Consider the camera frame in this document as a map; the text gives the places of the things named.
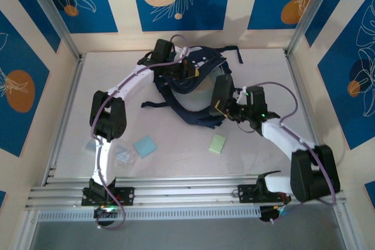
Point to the aluminium mounting rail beam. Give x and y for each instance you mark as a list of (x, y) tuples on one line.
[(187, 191)]

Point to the green sticky note pad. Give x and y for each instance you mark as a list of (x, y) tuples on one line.
[(217, 144)]

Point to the aluminium frame post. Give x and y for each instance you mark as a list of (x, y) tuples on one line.
[(55, 18), (310, 13)]

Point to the clear plastic supplies bag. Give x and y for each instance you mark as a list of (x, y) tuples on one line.
[(123, 156)]

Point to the black controller board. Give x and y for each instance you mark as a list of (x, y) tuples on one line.
[(274, 213), (105, 211)]

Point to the aluminium table side rail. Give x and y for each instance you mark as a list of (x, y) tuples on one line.
[(305, 106), (71, 95)]

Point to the blue sticky note pad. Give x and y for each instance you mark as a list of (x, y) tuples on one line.
[(145, 147)]

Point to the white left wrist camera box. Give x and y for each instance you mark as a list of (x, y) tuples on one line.
[(181, 54)]

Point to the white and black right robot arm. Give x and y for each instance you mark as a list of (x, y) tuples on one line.
[(278, 136)]

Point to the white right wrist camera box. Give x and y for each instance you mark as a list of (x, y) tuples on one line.
[(241, 94)]

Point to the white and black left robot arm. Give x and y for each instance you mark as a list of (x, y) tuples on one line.
[(137, 80)]

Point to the black pencil case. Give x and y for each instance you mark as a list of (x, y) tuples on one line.
[(222, 86)]

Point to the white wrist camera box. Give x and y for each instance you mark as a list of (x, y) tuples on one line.
[(181, 54), (241, 94)]

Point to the navy blue backpack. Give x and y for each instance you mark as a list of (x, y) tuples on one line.
[(187, 95)]

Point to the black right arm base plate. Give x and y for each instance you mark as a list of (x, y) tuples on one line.
[(247, 193)]

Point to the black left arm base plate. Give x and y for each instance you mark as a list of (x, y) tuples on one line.
[(126, 195)]

